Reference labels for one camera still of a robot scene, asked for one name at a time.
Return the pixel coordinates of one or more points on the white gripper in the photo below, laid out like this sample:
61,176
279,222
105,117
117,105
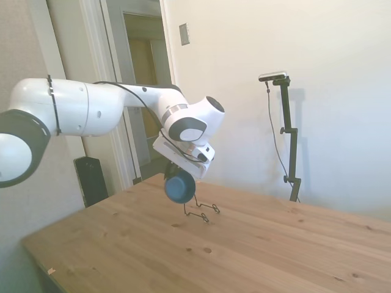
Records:
184,164

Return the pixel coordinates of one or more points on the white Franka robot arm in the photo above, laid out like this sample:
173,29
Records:
91,107

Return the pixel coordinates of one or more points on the white door frame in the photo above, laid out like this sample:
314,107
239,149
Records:
107,45

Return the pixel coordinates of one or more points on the blue bowl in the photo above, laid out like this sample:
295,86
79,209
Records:
178,189

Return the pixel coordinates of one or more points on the grey camera on stand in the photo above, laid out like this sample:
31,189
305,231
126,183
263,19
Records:
273,76

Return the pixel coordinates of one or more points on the black jointed camera stand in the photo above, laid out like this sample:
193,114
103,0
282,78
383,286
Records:
291,143

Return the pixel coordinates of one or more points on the orange tape piece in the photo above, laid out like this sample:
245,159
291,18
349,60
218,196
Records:
51,270

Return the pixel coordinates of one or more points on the black upright box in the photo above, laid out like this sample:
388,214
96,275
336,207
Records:
91,181

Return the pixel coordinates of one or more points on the grey wall switch plate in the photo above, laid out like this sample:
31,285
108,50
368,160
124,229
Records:
184,34

